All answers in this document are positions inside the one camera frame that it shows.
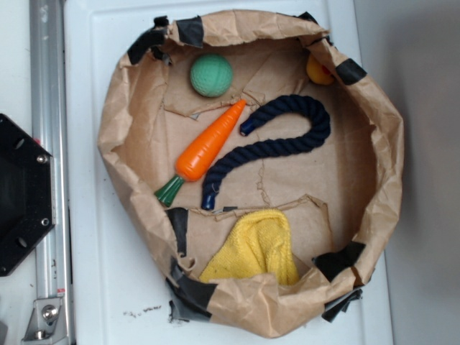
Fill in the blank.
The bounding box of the orange toy carrot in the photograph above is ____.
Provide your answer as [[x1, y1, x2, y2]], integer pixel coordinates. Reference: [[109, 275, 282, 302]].
[[155, 100, 247, 207]]

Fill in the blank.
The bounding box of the brown paper bin liner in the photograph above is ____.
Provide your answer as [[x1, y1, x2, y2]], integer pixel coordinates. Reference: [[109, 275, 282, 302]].
[[98, 10, 404, 338]]

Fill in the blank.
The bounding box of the yellow terry cloth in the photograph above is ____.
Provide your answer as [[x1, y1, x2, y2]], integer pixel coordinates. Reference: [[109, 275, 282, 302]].
[[200, 209, 300, 285]]

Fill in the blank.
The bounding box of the green textured ball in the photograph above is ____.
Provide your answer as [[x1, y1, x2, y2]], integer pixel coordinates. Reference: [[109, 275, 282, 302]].
[[190, 54, 233, 98]]

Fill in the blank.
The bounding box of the yellow rubber duck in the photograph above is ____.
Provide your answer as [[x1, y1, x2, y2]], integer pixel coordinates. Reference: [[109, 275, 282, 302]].
[[306, 54, 335, 86]]

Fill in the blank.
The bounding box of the white plastic tray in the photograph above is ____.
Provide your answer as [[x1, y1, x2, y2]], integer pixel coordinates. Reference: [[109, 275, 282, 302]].
[[63, 0, 395, 345]]

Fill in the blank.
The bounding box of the dark blue twisted rope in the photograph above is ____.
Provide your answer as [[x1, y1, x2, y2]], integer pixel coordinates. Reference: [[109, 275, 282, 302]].
[[201, 94, 331, 211]]

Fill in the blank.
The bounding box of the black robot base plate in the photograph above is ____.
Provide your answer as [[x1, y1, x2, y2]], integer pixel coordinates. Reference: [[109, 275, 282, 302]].
[[1, 114, 54, 277]]

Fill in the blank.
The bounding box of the metal corner bracket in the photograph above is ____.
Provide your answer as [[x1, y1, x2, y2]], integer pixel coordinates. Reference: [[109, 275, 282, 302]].
[[21, 297, 68, 344]]

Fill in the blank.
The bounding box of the aluminium extrusion rail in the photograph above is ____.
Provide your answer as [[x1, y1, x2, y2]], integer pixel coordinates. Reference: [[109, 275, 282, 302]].
[[29, 1, 76, 344]]

